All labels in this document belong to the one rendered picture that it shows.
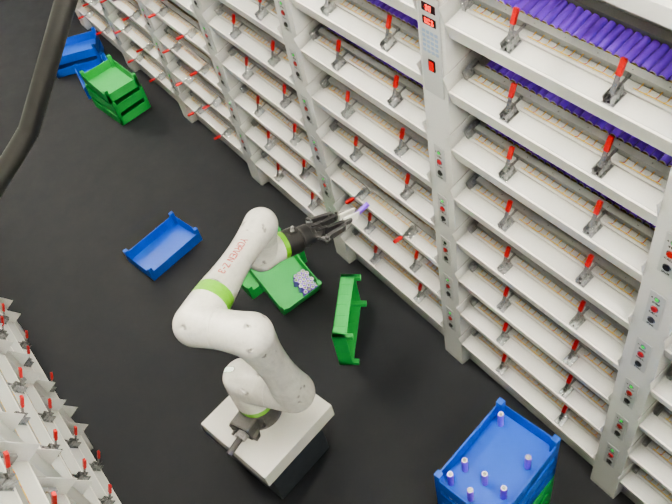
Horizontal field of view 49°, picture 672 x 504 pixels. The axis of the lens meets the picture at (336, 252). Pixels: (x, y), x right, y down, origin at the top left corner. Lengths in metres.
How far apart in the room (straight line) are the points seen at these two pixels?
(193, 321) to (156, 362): 1.24
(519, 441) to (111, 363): 1.78
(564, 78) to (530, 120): 0.21
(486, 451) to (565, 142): 0.93
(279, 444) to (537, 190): 1.16
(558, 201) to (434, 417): 1.19
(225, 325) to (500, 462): 0.86
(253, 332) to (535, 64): 0.92
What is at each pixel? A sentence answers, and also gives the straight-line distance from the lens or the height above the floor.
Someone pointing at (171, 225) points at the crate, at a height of 0.01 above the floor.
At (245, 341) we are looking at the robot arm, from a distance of 1.88.
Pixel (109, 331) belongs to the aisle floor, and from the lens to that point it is 3.36.
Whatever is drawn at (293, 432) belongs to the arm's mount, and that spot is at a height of 0.34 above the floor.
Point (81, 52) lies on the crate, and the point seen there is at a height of 0.13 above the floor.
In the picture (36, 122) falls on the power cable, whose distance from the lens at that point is 0.97.
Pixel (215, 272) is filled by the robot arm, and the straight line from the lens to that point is 2.06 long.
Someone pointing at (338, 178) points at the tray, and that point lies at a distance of 2.81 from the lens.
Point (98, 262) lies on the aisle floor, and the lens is 3.65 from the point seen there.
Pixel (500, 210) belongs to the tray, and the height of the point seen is 0.94.
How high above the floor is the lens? 2.49
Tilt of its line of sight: 49 degrees down
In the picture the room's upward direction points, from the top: 14 degrees counter-clockwise
